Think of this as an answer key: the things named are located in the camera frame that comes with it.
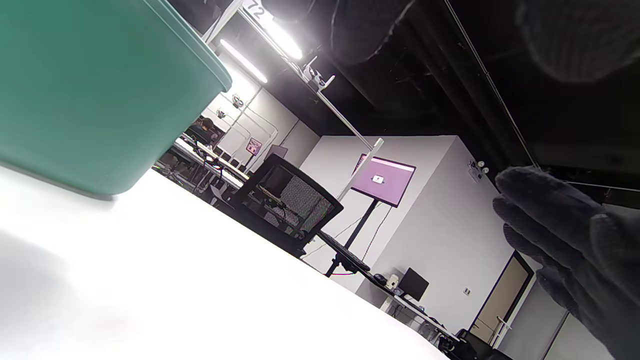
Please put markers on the teal plastic storage box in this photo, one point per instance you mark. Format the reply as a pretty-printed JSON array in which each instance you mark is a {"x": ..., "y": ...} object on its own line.
[{"x": 85, "y": 90}]

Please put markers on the person's left hand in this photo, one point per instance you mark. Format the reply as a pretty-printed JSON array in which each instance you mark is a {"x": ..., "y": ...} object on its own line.
[{"x": 575, "y": 240}]

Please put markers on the monitor with purple screen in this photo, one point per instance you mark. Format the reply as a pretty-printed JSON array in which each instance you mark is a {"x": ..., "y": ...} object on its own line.
[{"x": 385, "y": 182}]

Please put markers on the small purple background monitor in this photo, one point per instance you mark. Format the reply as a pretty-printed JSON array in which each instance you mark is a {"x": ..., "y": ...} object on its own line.
[{"x": 254, "y": 146}]

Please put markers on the white metal rig frame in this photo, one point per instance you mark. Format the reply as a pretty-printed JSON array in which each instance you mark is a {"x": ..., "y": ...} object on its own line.
[{"x": 375, "y": 148}]

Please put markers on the black mesh office chair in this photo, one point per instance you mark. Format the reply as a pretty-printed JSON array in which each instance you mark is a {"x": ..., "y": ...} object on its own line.
[{"x": 265, "y": 227}]

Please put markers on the black keyboard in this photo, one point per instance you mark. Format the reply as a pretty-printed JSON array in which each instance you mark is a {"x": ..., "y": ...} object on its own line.
[{"x": 345, "y": 252}]

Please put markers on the long ceiling light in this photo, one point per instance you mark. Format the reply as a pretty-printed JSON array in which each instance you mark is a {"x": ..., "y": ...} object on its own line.
[{"x": 243, "y": 61}]

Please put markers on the white camera on rail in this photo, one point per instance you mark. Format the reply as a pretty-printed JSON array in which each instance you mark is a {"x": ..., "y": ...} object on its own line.
[{"x": 316, "y": 76}]

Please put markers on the bright ceiling light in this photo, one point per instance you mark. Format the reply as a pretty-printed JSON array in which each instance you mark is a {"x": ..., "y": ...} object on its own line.
[{"x": 282, "y": 35}]

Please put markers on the small black monitor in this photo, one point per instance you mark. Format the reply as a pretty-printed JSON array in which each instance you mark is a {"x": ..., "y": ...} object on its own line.
[{"x": 414, "y": 284}]

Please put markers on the brown door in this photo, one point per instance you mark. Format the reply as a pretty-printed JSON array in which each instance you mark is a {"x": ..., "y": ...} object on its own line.
[{"x": 502, "y": 300}]

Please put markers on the long white background desk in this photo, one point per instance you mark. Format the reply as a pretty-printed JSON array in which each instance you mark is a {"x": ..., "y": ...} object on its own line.
[{"x": 232, "y": 176}]

